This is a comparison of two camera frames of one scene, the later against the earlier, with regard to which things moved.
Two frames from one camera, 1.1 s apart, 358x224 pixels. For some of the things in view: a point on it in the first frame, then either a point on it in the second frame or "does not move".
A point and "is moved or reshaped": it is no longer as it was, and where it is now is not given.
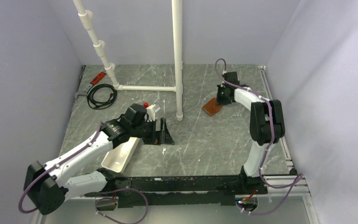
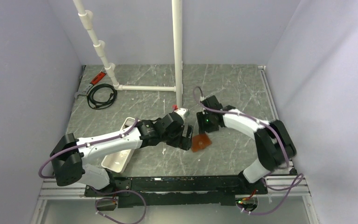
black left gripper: x=162 y=136 -> x=182 y=142
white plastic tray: x=116 y=160 does not move
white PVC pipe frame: x=87 y=18 does not move
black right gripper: x=219 y=101 -> x=203 y=127
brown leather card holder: x=211 y=107 is moved or reshaped
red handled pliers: x=84 y=91 does not move
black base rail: x=148 y=191 does not move
